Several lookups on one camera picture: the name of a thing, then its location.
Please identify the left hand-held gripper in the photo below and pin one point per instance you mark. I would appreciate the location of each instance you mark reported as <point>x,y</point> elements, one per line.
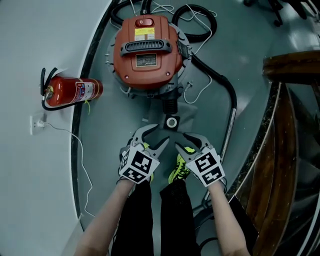
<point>140,163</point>

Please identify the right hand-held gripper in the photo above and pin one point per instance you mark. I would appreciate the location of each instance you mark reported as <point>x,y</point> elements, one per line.
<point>207,167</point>

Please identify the black ribbed vacuum cleaner piece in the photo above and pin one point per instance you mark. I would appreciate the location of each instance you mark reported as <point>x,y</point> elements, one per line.
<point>171,122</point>

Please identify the orange and grey vacuum cleaner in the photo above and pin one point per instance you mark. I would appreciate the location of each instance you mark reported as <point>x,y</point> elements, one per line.
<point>147,75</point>

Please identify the person's left forearm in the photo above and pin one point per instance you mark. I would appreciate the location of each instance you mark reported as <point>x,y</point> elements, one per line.
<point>107,220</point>

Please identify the person's right forearm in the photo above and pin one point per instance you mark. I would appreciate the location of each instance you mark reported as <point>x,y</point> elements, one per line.
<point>226,220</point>

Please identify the person's right yellow-green shoe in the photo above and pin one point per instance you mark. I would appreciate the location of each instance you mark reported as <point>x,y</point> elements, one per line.
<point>178,172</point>

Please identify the person's yellow-green shoe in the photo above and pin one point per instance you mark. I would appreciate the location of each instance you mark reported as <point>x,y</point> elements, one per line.
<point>151,178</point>
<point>178,172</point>

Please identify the person's left yellow-green shoe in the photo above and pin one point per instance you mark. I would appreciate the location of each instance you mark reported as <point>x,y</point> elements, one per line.
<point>151,178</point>

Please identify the person's right leg black trousers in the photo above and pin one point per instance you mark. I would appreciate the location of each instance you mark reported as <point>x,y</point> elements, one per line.
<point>176,220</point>

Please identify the person's leg black trousers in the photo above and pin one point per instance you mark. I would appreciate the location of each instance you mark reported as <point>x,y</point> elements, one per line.
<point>136,220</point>
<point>176,220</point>

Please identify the person's left leg black trousers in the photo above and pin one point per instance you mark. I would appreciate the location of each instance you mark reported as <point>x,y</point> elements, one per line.
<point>136,220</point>

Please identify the dark wooden stair railing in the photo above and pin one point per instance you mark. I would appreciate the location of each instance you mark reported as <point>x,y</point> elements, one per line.
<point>282,150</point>

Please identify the red fire extinguisher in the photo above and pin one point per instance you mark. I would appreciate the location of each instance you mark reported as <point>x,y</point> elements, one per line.
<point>70,91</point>

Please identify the black office chair base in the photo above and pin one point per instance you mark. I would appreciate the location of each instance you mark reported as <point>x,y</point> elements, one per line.
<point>275,10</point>

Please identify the white wall socket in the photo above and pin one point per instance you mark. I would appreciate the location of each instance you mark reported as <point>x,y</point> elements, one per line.
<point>35,126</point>

